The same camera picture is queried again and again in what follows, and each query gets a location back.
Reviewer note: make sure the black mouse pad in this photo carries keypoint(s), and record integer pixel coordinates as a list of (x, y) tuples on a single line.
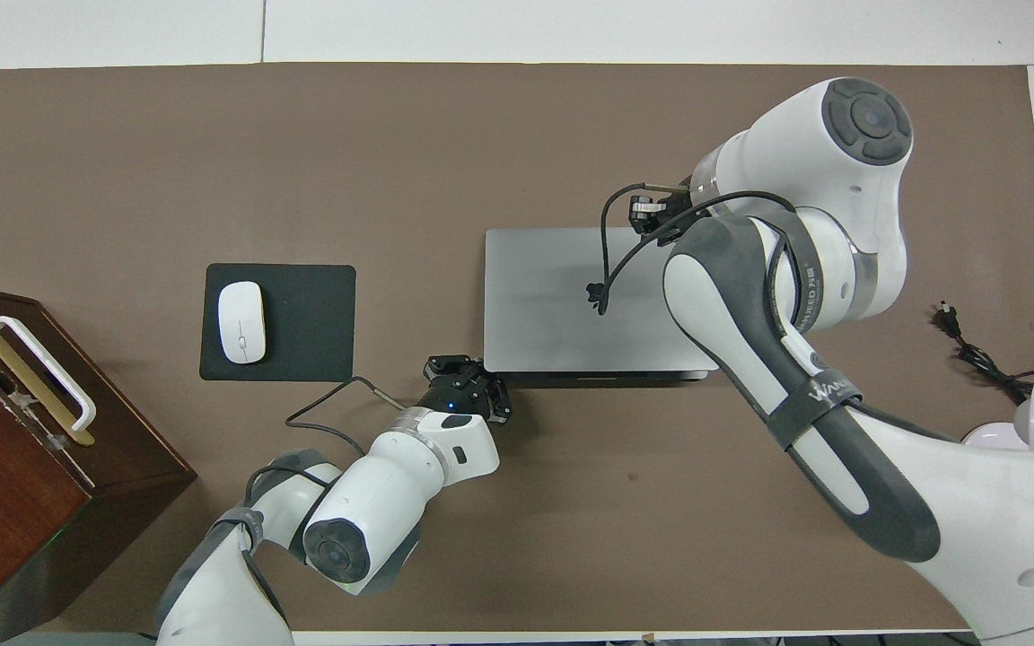
[(311, 314)]

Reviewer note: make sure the grey laptop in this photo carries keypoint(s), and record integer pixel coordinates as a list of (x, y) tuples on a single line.
[(544, 305)]

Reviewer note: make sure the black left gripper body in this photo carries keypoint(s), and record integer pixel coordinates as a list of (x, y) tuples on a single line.
[(463, 395)]

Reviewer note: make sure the brown table mat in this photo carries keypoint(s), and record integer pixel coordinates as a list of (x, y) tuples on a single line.
[(391, 152)]

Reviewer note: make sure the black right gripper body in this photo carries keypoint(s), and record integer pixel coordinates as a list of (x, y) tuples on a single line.
[(671, 215)]

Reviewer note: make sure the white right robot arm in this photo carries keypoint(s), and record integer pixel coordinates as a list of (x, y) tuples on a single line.
[(849, 269)]

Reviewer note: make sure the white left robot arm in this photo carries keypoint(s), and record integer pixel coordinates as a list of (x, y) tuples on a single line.
[(382, 502)]

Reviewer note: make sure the brass plate on box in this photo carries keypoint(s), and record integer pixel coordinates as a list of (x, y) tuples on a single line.
[(77, 435)]

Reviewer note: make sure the dark brown wooden box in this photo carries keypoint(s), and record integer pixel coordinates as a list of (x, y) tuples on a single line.
[(14, 520)]

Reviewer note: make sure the white computer mouse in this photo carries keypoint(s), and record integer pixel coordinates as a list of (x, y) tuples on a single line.
[(241, 323)]

